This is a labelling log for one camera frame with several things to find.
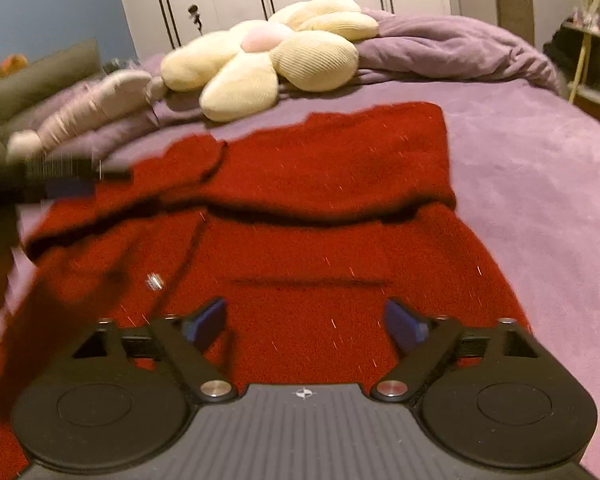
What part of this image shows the bed with purple sheet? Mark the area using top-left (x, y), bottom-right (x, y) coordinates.
top-left (0, 50), bottom-right (600, 463)

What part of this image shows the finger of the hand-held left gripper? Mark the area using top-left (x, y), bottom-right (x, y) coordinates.
top-left (24, 156), bottom-right (133, 202)

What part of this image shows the black bag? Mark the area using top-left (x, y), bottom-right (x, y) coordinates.
top-left (542, 25), bottom-right (577, 62)

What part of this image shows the red knitted sweater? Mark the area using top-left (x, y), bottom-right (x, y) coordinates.
top-left (0, 101), bottom-right (533, 480)

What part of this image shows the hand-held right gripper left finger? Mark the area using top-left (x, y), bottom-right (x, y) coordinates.
top-left (70, 297), bottom-right (240, 406)

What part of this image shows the cream flower-shaped pillow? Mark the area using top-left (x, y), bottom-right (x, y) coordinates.
top-left (160, 0), bottom-right (381, 122)

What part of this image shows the orange plush toy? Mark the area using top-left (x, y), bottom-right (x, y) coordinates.
top-left (0, 54), bottom-right (29, 81)

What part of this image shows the pink plush toy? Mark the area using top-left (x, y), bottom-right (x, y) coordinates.
top-left (7, 70), bottom-right (168, 161)

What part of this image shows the yellow side table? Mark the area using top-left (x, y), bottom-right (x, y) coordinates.
top-left (562, 20), bottom-right (600, 107)

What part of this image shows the olive green headboard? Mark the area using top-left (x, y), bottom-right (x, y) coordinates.
top-left (0, 37), bottom-right (103, 163)

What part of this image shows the crumpled purple duvet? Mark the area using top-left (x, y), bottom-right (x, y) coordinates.
top-left (352, 8), bottom-right (571, 97)

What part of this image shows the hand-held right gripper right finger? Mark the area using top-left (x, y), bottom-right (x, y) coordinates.
top-left (371, 297), bottom-right (541, 404)

